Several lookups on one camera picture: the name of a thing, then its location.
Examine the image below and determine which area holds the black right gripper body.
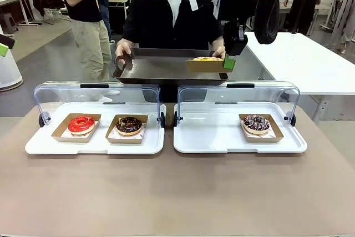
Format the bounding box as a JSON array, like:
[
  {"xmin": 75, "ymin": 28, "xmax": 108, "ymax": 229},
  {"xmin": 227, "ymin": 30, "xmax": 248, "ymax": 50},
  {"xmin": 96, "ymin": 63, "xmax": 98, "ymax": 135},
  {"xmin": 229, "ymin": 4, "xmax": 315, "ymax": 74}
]
[{"xmin": 218, "ymin": 0, "xmax": 257, "ymax": 23}]

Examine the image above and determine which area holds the brown cardboard donut tray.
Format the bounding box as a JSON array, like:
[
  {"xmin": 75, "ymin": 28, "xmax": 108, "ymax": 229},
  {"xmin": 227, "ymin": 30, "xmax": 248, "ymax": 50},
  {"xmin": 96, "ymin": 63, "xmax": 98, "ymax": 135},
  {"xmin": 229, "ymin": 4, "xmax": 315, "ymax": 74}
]
[
  {"xmin": 51, "ymin": 113, "xmax": 102, "ymax": 144},
  {"xmin": 186, "ymin": 58, "xmax": 233, "ymax": 73}
]

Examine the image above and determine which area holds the black serving tray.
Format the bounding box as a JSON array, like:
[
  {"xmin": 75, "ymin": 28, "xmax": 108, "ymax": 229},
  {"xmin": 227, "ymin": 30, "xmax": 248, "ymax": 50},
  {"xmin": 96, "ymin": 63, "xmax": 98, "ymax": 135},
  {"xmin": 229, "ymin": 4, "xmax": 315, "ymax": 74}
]
[{"xmin": 111, "ymin": 48, "xmax": 230, "ymax": 85}]

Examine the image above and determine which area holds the chocolate donut with nut bits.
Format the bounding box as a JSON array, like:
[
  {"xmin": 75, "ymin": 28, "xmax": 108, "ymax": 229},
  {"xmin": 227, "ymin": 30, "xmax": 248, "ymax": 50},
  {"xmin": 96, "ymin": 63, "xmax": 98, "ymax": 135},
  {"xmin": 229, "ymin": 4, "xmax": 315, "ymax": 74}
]
[{"xmin": 115, "ymin": 116, "xmax": 143, "ymax": 137}]

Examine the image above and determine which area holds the person in black shirt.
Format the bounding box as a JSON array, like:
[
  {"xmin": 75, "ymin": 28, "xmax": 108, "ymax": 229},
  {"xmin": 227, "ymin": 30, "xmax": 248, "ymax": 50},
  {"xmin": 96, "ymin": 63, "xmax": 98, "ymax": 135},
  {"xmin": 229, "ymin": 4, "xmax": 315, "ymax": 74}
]
[{"xmin": 121, "ymin": 0, "xmax": 224, "ymax": 103}]

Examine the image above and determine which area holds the chocolate donut with coloured sprinkles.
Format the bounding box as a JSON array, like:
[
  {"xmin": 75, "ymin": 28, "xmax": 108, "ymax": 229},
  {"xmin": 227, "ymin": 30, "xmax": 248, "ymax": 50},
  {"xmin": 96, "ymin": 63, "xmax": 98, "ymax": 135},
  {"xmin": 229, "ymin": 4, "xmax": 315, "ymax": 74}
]
[{"xmin": 242, "ymin": 114, "xmax": 271, "ymax": 135}]

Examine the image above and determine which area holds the sprinkled chocolate donut in box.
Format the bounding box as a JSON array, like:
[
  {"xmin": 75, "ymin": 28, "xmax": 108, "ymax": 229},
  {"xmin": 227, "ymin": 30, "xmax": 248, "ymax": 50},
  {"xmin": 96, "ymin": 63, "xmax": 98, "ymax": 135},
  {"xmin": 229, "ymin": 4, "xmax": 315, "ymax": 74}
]
[{"xmin": 239, "ymin": 113, "xmax": 284, "ymax": 144}]

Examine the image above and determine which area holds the red glazed donut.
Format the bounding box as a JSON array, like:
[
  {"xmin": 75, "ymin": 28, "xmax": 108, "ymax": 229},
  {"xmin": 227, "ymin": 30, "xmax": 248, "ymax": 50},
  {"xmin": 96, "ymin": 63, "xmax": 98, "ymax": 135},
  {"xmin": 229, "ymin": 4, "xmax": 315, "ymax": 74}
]
[{"xmin": 68, "ymin": 115, "xmax": 95, "ymax": 135}]

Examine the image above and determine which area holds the person left hand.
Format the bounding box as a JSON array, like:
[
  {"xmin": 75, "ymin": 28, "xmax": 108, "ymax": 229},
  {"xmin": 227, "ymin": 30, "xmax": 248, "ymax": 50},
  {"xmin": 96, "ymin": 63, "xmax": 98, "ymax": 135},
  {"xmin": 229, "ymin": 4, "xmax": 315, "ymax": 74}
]
[{"xmin": 212, "ymin": 46, "xmax": 227, "ymax": 60}]

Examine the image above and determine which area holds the person right hand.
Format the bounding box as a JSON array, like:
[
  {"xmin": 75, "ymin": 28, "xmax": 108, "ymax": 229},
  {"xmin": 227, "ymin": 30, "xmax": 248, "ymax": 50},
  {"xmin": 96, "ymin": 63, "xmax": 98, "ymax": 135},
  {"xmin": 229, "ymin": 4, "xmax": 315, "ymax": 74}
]
[{"xmin": 115, "ymin": 42, "xmax": 133, "ymax": 59}]

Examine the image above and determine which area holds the grey stool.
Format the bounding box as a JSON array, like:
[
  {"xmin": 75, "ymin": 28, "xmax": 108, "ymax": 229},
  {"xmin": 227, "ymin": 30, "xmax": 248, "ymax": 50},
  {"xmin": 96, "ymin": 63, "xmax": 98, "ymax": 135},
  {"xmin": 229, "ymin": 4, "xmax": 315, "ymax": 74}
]
[{"xmin": 0, "ymin": 14, "xmax": 18, "ymax": 37}]

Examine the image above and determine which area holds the white air purifier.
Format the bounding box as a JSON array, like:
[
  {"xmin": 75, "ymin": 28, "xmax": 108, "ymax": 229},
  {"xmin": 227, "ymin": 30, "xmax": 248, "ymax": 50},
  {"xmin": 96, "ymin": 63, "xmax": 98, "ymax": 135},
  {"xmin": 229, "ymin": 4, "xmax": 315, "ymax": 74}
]
[{"xmin": 0, "ymin": 52, "xmax": 23, "ymax": 92}]

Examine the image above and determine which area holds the clear display case lid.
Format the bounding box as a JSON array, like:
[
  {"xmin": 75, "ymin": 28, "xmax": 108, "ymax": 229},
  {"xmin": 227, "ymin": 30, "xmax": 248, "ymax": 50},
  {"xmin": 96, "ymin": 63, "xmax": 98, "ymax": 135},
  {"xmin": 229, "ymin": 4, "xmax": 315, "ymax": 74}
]
[
  {"xmin": 33, "ymin": 80, "xmax": 162, "ymax": 127},
  {"xmin": 177, "ymin": 80, "xmax": 301, "ymax": 125}
]

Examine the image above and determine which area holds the chair with black jacket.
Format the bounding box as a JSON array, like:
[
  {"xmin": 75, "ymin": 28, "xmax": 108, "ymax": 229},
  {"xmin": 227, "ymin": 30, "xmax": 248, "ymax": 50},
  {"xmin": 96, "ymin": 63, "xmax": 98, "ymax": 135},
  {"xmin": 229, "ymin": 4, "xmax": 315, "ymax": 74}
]
[{"xmin": 32, "ymin": 0, "xmax": 66, "ymax": 26}]

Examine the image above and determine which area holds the white side table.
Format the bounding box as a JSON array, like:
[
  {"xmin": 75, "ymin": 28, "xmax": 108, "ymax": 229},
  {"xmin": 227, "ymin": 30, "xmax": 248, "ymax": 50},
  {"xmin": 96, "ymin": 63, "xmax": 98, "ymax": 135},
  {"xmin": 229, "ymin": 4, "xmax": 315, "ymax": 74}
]
[{"xmin": 244, "ymin": 31, "xmax": 355, "ymax": 123}]

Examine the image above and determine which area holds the bystander in khaki trousers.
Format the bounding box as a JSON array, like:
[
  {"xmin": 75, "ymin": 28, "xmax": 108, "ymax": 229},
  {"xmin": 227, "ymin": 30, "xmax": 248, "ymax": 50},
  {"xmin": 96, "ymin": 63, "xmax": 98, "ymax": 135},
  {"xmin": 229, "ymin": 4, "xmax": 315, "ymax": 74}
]
[{"xmin": 54, "ymin": 0, "xmax": 112, "ymax": 81}]

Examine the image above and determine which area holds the white display case base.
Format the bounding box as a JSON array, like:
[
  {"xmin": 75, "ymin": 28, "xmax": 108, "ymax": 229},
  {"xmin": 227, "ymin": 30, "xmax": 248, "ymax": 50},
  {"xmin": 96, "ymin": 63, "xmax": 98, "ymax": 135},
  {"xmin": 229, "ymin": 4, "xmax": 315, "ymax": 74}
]
[
  {"xmin": 173, "ymin": 102, "xmax": 308, "ymax": 154},
  {"xmin": 24, "ymin": 102, "xmax": 166, "ymax": 156}
]

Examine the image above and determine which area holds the white printed paper liner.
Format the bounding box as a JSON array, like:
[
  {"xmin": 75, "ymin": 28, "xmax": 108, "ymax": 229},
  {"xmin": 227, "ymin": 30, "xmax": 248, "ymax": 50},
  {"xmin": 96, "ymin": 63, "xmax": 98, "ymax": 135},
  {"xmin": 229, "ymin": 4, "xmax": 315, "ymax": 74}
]
[
  {"xmin": 108, "ymin": 125, "xmax": 145, "ymax": 140},
  {"xmin": 244, "ymin": 125, "xmax": 277, "ymax": 139},
  {"xmin": 61, "ymin": 122, "xmax": 97, "ymax": 139}
]

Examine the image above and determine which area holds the bystander in light coat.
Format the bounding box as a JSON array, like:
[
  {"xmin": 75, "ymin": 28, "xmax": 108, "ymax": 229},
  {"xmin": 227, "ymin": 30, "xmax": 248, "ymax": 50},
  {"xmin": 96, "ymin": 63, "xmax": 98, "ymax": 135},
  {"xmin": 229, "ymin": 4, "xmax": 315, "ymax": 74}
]
[{"xmin": 331, "ymin": 0, "xmax": 355, "ymax": 52}]

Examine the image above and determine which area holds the black cable sleeve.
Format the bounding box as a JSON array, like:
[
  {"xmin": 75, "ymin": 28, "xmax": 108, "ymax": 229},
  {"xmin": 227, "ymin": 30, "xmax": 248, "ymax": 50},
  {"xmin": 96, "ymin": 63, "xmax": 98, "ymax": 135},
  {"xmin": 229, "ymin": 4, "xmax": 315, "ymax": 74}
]
[{"xmin": 254, "ymin": 0, "xmax": 281, "ymax": 45}]

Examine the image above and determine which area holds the black lid handle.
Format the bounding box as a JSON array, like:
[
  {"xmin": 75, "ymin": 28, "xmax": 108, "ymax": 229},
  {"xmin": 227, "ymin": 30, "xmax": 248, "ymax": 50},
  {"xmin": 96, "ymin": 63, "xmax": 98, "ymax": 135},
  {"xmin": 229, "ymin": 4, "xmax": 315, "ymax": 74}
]
[
  {"xmin": 226, "ymin": 83, "xmax": 255, "ymax": 89},
  {"xmin": 80, "ymin": 83, "xmax": 109, "ymax": 89}
]

